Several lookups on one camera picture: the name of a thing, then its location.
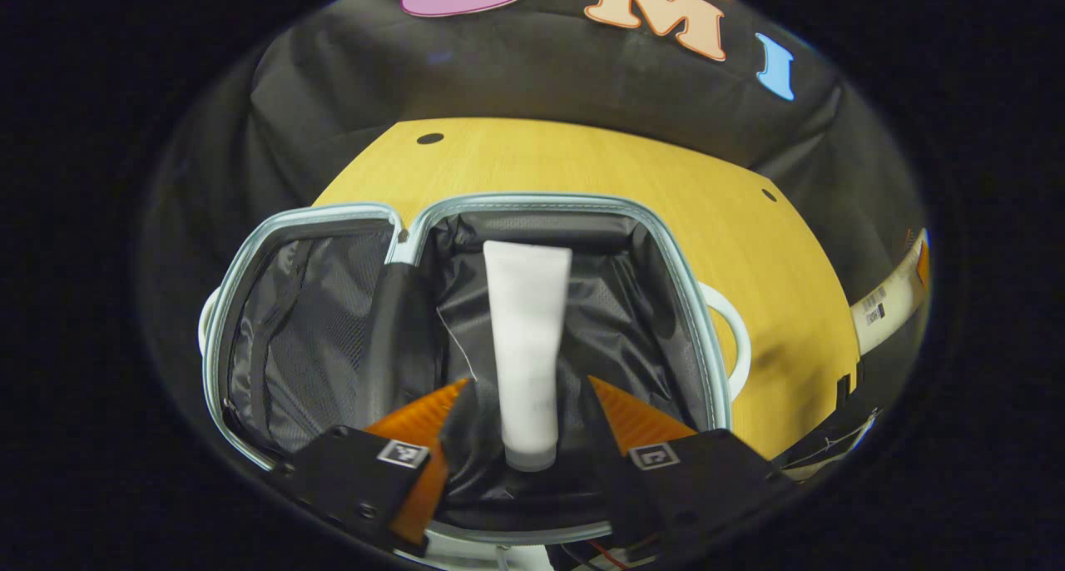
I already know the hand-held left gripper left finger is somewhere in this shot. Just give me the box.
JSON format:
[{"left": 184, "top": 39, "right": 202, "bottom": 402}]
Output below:
[{"left": 273, "top": 377, "right": 473, "bottom": 557}]

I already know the white skin care tube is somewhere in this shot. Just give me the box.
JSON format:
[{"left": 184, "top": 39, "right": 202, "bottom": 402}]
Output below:
[{"left": 483, "top": 239, "right": 574, "bottom": 473}]

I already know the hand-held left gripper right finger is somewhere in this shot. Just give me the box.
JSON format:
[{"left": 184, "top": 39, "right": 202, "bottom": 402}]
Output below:
[{"left": 582, "top": 375, "right": 800, "bottom": 557}]

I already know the light blue suitcase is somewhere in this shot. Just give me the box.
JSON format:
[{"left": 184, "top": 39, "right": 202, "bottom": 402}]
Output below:
[{"left": 198, "top": 191, "right": 753, "bottom": 571}]

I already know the black backdrop cloth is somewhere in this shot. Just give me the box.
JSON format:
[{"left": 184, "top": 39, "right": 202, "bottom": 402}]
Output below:
[{"left": 141, "top": 0, "right": 929, "bottom": 322}]

